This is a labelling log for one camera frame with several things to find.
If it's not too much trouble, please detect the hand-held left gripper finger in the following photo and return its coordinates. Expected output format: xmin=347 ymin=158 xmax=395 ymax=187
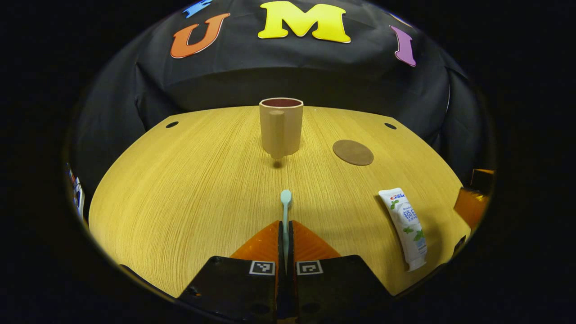
xmin=287 ymin=220 xmax=396 ymax=322
xmin=178 ymin=220 xmax=286 ymax=322

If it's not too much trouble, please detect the mint green toothbrush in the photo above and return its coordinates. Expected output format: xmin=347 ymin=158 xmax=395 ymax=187
xmin=280 ymin=189 xmax=293 ymax=270

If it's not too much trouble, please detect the white toothpaste tube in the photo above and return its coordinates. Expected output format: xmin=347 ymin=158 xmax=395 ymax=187
xmin=378 ymin=187 xmax=428 ymax=272

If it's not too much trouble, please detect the brown round coaster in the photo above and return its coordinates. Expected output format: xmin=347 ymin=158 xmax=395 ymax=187
xmin=333 ymin=139 xmax=374 ymax=167

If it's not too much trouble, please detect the beige cup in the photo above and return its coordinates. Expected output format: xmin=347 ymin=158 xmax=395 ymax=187
xmin=259 ymin=97 xmax=304 ymax=161

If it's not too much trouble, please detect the black backdrop cloth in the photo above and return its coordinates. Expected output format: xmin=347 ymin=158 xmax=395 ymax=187
xmin=74 ymin=0 xmax=495 ymax=212

